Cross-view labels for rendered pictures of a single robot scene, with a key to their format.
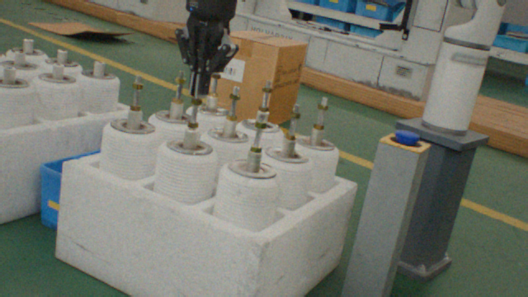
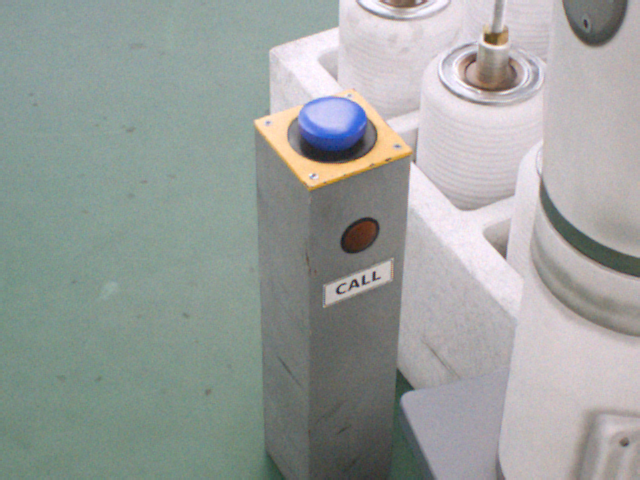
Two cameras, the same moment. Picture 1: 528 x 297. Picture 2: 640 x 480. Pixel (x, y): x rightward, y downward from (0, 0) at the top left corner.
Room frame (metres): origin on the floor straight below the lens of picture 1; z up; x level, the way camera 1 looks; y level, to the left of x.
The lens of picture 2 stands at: (1.31, -0.75, 0.82)
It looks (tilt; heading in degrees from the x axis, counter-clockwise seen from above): 43 degrees down; 124
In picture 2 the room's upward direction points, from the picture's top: 1 degrees clockwise
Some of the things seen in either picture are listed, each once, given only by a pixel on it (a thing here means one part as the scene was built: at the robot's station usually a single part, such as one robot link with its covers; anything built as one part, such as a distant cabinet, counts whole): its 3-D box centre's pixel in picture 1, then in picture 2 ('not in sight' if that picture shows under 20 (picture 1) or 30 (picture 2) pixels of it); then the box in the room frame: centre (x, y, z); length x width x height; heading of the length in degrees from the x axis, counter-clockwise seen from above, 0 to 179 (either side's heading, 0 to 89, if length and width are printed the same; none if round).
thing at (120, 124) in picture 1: (133, 126); not in sight; (0.97, 0.22, 0.25); 0.08 x 0.08 x 0.01
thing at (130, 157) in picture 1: (127, 176); not in sight; (0.97, 0.22, 0.16); 0.10 x 0.10 x 0.18
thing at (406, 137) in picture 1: (406, 139); (332, 127); (0.96, -0.23, 0.32); 0.04 x 0.04 x 0.02
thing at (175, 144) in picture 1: (189, 147); not in sight; (0.91, 0.12, 0.25); 0.08 x 0.08 x 0.01
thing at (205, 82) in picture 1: (208, 79); not in sight; (0.90, 0.10, 0.37); 0.03 x 0.01 x 0.05; 49
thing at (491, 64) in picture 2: (288, 148); (492, 58); (0.97, -0.04, 0.26); 0.02 x 0.02 x 0.03
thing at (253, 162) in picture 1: (253, 161); not in sight; (0.86, 0.01, 0.26); 0.02 x 0.02 x 0.03
